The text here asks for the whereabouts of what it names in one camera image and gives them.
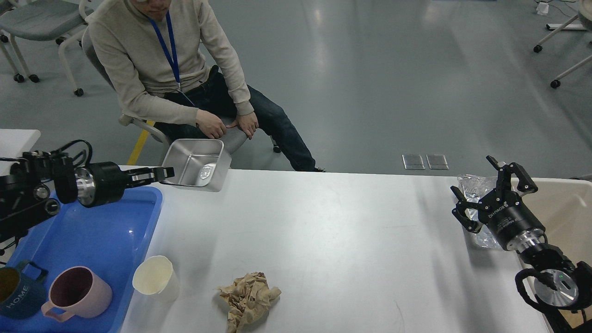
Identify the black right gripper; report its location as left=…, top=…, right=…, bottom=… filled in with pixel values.
left=450, top=155, right=545, bottom=252

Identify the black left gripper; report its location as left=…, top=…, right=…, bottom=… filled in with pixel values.
left=75, top=162, right=175, bottom=207

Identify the square steel tin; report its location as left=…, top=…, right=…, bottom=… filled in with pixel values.
left=161, top=139, right=231, bottom=192

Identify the pink mug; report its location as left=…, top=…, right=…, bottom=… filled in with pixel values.
left=41, top=266, right=113, bottom=323

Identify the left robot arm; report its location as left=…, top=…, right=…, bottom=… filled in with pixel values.
left=0, top=141, right=175, bottom=241

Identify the aluminium foil tray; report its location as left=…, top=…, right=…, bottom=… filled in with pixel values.
left=457, top=174, right=503, bottom=251

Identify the right floor socket plate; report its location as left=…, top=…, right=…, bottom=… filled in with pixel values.
left=426, top=154, right=450, bottom=170

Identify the floor socket plate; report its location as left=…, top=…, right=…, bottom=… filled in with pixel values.
left=401, top=154, right=426, bottom=170
left=426, top=154, right=450, bottom=170

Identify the blue plastic tray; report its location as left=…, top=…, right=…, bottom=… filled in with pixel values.
left=0, top=187, right=163, bottom=333

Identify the beige plastic bin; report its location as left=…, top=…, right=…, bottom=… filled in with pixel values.
left=511, top=178, right=592, bottom=324

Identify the left floor socket plate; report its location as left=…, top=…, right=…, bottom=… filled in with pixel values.
left=401, top=154, right=426, bottom=170

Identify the cream paper cup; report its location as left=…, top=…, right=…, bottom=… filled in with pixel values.
left=132, top=255, right=180, bottom=303

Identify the grey office chair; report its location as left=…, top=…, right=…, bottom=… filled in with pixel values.
left=79, top=25, right=282, bottom=169

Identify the seated person beige sweater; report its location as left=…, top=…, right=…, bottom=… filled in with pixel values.
left=87, top=0, right=322, bottom=172

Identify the white side table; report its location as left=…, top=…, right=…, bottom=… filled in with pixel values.
left=0, top=129, right=41, bottom=159

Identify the crumpled brown paper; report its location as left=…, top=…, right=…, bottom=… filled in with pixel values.
left=216, top=272, right=282, bottom=333

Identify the dark blue home mug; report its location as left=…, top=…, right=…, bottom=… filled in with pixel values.
left=0, top=260, right=48, bottom=320

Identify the grey chair top left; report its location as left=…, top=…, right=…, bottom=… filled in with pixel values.
left=0, top=0, right=94, bottom=97

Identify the chair legs top right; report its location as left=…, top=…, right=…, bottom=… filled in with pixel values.
left=533, top=0, right=592, bottom=89

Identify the black cables left edge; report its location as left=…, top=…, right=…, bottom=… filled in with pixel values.
left=0, top=236, right=19, bottom=257

